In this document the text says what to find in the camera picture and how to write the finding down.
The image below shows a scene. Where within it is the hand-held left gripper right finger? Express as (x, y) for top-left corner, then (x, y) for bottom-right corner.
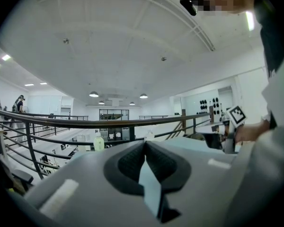
(146, 141), (237, 223)

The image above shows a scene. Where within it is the person's black printed top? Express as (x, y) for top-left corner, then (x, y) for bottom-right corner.
(249, 0), (284, 77)

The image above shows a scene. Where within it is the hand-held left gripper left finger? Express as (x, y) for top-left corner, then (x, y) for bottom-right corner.
(25, 140), (158, 227)

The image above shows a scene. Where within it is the black head-mounted camera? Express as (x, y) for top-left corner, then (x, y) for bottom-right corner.
(179, 0), (198, 17)

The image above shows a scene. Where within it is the white water bottle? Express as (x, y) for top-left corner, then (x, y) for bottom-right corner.
(144, 130), (155, 142)

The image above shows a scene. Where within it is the long ceiling light tube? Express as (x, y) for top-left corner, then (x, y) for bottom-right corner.
(245, 10), (255, 32)

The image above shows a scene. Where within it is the pale green drink bottle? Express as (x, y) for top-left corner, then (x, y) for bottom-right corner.
(93, 131), (105, 152)

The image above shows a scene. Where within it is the black mesh office chair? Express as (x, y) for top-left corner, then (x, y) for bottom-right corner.
(0, 150), (35, 195)

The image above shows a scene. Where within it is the black metal railing wooden handrail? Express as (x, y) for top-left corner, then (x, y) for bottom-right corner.
(0, 109), (215, 180)

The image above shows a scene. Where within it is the group of black wall-hung devices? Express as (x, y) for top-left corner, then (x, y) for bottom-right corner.
(196, 97), (221, 116)

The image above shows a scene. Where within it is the white ceiling conduit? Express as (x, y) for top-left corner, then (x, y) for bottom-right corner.
(35, 0), (216, 52)

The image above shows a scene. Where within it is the black balcony railing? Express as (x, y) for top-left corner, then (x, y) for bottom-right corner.
(23, 112), (89, 122)
(139, 114), (169, 121)

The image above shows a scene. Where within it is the person's right forearm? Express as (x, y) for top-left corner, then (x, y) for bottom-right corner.
(235, 121), (272, 143)

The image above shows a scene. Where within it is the black-framed glass partition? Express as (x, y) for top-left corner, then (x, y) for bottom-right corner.
(99, 108), (130, 121)

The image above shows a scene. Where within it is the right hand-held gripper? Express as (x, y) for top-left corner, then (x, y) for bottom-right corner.
(195, 105), (248, 154)

